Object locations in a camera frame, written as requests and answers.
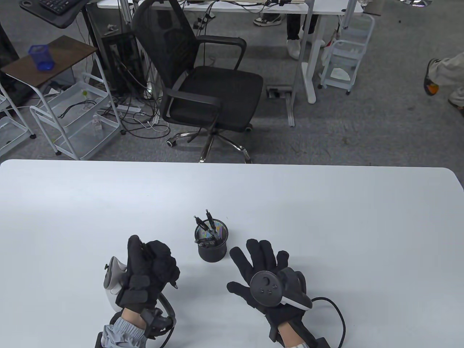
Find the person's right hand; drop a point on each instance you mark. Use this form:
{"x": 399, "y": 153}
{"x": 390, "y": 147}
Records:
{"x": 253, "y": 257}

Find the person's left hand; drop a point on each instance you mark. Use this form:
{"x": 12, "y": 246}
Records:
{"x": 152, "y": 264}

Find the person's left forearm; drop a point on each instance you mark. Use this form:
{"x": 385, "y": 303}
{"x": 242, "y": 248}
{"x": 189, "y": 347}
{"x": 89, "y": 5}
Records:
{"x": 125, "y": 331}

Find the person's right forearm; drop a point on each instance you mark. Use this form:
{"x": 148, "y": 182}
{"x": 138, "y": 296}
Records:
{"x": 290, "y": 333}

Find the grey handheld controller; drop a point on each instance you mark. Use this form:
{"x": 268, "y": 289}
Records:
{"x": 266, "y": 286}
{"x": 112, "y": 275}

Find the black mesh pen holder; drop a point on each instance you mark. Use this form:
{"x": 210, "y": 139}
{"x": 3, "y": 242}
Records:
{"x": 214, "y": 253}

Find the clear plastic bottle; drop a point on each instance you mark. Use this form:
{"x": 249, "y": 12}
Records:
{"x": 97, "y": 127}

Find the white power strip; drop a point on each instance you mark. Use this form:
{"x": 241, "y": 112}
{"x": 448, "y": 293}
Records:
{"x": 128, "y": 108}

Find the metal floor socket box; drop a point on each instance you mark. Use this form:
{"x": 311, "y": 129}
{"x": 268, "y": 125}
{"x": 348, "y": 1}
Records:
{"x": 279, "y": 92}

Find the black mesh office chair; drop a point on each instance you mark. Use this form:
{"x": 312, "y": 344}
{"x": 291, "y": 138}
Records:
{"x": 214, "y": 94}

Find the white standing desk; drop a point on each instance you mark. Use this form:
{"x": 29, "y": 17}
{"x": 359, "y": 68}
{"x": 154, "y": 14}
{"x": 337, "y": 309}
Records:
{"x": 312, "y": 83}

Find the white crumpled paper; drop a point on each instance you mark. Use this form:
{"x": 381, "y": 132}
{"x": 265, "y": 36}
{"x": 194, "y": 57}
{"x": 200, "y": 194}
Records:
{"x": 340, "y": 74}

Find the black computer tower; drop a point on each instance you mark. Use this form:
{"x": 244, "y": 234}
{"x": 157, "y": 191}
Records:
{"x": 121, "y": 61}

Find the white tiered rolling cart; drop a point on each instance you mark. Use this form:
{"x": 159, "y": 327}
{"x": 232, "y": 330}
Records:
{"x": 349, "y": 54}

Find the white cart with brown top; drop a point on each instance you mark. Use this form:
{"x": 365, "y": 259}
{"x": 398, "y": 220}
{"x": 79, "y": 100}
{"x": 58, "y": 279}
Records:
{"x": 54, "y": 59}

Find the blue mesh pen cup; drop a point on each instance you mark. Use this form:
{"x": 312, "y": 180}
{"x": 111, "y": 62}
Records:
{"x": 42, "y": 59}

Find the black keyboard tray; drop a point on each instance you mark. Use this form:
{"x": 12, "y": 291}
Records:
{"x": 65, "y": 20}

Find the black keyboard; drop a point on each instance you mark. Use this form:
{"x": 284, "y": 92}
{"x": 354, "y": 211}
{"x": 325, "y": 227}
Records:
{"x": 58, "y": 5}

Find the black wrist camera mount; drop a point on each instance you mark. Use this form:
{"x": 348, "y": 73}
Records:
{"x": 272, "y": 331}
{"x": 156, "y": 322}

